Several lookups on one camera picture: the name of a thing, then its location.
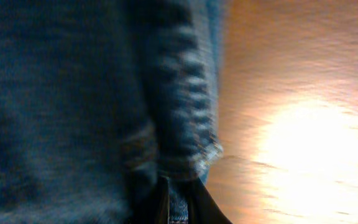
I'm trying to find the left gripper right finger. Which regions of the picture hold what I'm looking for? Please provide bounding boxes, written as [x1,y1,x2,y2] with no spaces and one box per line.
[186,179,232,224]

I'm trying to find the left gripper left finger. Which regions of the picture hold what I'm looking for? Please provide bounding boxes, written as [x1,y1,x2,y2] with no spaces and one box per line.
[129,177,170,224]

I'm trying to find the blue denim jeans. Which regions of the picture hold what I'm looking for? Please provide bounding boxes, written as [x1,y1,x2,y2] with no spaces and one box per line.
[0,0,226,223]

